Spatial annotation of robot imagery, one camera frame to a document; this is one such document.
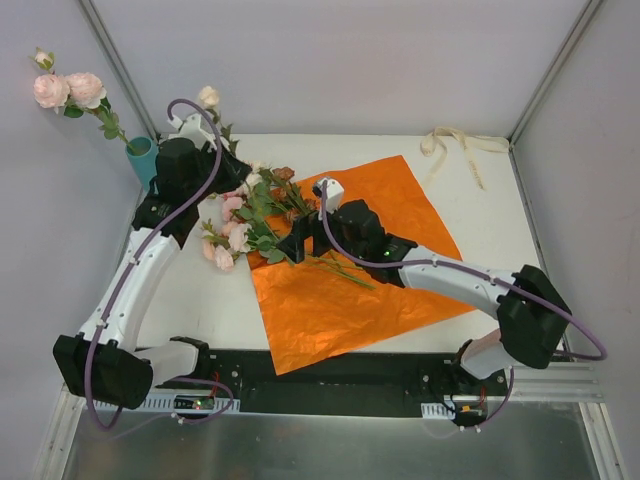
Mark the pink artificial flower bouquet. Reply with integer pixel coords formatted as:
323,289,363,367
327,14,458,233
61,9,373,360
199,159,379,291

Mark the orange wrapping paper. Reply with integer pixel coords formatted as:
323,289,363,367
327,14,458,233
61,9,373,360
248,155,473,375

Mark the cream single rose stem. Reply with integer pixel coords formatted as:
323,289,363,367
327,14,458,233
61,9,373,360
198,86,239,155

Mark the cream ribbon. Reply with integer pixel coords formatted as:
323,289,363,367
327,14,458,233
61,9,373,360
418,126,511,192

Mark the pink two-bloom flower stem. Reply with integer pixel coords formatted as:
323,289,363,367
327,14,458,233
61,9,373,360
29,47,148,155

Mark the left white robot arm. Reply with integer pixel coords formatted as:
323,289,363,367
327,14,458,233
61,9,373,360
53,137,252,409

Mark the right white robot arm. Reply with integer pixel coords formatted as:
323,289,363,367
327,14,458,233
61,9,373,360
277,200,570,395

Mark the teal cylindrical vase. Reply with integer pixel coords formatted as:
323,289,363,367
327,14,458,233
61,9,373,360
125,136,158,192

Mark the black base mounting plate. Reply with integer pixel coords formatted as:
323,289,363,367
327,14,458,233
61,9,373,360
154,349,516,416

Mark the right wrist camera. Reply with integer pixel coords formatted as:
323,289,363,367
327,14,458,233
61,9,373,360
312,176,344,213

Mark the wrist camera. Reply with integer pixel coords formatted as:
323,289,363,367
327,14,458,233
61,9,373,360
312,176,344,213
167,113,215,149

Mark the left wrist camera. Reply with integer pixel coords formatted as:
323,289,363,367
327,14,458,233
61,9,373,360
167,113,215,149

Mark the left white cable duct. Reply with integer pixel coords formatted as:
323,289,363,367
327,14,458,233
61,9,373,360
139,393,241,415

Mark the white cable duct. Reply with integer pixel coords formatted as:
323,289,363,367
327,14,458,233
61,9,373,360
420,402,456,421
139,393,241,415

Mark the left aluminium frame post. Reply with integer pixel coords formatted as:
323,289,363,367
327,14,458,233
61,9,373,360
76,0,161,140

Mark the aluminium frame post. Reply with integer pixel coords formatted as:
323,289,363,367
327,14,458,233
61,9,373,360
76,0,161,140
507,0,607,151

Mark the right white cable duct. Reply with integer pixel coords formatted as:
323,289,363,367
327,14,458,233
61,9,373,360
420,402,456,421

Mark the aluminium front rail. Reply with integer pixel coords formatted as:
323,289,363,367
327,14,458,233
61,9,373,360
512,362,604,403

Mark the right aluminium frame post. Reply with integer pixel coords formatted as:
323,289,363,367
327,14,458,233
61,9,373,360
507,0,607,151

